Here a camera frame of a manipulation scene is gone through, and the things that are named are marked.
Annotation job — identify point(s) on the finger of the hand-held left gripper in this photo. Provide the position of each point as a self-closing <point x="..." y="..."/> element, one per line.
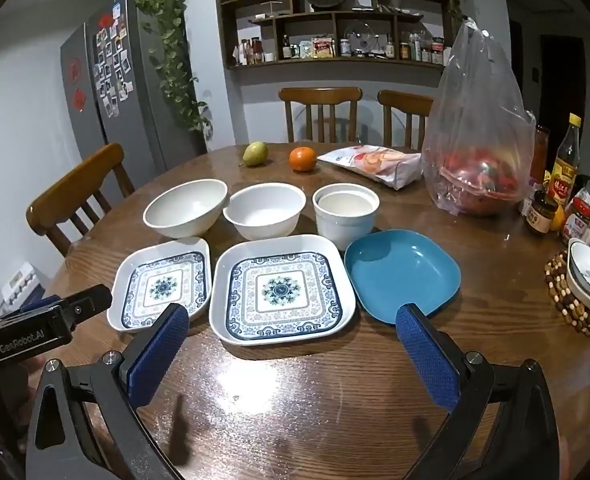
<point x="90" y="302"/>

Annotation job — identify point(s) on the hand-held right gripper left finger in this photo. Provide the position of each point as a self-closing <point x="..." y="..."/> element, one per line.
<point x="160" y="355"/>

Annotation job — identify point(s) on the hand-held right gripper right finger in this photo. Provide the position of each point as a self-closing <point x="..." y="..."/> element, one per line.
<point x="427" y="360"/>

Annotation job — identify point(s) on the small patterned square plate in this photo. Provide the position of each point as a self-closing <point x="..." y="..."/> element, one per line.
<point x="162" y="287"/>

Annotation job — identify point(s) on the blue plate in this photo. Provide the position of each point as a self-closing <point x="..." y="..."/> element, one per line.
<point x="400" y="275"/>

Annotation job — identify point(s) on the large white bowl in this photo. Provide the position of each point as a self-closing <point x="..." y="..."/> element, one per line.
<point x="185" y="210"/>

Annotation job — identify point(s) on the large patterned square plate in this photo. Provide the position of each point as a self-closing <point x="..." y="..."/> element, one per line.
<point x="280" y="290"/>

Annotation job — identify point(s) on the white straight-sided bowl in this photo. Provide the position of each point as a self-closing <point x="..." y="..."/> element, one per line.
<point x="342" y="225"/>

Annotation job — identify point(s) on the medium white bowl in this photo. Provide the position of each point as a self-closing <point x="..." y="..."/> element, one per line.
<point x="265" y="212"/>

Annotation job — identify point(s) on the white power strip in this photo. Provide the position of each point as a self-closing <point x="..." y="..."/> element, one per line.
<point x="20" y="285"/>

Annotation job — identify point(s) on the wooden dining chair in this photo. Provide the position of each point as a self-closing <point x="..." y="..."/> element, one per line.
<point x="405" y="100"/>
<point x="75" y="180"/>
<point x="320" y="96"/>

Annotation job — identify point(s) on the beaded wooden trivet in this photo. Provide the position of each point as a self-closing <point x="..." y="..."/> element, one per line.
<point x="562" y="300"/>

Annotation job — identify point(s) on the dark-lidded sauce jar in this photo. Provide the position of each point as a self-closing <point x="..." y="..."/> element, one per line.
<point x="541" y="215"/>

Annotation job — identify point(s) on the pile of red tomatoes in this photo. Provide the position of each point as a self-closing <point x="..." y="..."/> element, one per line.
<point x="480" y="177"/>

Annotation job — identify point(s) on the yellow lemon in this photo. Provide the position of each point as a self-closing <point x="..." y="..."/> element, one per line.
<point x="557" y="217"/>

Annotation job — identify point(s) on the grey refrigerator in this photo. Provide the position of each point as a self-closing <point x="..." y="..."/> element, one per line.
<point x="145" y="110"/>

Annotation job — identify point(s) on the red diamond fridge sticker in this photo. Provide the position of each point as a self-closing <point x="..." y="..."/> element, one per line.
<point x="79" y="99"/>

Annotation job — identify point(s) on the printed snack bag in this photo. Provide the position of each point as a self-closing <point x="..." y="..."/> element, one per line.
<point x="375" y="162"/>

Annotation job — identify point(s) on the green pear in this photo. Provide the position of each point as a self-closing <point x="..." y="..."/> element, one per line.
<point x="254" y="154"/>

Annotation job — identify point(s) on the red round fridge sticker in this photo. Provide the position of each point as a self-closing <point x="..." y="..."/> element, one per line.
<point x="76" y="70"/>

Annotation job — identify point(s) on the orange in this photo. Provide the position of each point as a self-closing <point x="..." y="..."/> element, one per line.
<point x="303" y="160"/>

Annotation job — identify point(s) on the red sauce bottle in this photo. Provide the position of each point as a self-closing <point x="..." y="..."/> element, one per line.
<point x="541" y="152"/>

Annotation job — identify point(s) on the yellow-capped dark bottle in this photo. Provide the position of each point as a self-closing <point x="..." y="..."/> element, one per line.
<point x="566" y="165"/>

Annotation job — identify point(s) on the cluster of fridge photo magnets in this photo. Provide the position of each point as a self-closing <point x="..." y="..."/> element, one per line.
<point x="112" y="60"/>

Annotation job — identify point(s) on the hanging vine plant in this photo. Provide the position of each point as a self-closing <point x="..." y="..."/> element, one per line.
<point x="172" y="60"/>

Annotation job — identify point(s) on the clear plastic bag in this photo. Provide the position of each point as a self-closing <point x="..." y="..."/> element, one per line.
<point x="480" y="100"/>

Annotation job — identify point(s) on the row of shelf bottles and jars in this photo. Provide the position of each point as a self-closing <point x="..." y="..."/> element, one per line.
<point x="325" y="49"/>

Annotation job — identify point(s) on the clear glass bowl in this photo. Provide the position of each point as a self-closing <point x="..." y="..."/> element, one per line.
<point x="361" y="37"/>

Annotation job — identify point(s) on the wooden wall shelf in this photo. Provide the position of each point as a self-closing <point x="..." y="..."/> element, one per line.
<point x="335" y="61"/>

